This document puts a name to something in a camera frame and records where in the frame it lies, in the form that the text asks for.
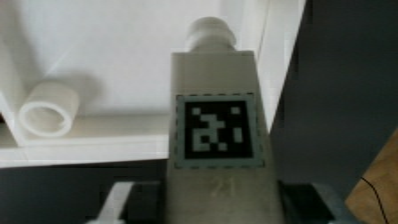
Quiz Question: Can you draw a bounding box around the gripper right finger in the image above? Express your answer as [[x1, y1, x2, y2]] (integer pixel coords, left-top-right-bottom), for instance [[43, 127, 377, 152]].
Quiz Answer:
[[279, 182, 362, 224]]

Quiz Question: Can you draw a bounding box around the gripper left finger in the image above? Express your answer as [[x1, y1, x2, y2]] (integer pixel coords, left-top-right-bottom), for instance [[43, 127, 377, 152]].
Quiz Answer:
[[94, 181, 163, 224]]

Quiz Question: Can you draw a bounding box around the white table leg with tag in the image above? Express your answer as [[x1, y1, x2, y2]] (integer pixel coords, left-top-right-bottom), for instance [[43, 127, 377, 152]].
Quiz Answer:
[[165, 17, 284, 224]]

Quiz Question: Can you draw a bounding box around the white square tabletop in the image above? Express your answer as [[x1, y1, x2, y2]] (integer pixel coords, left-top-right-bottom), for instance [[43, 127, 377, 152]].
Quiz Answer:
[[0, 0, 307, 168]]

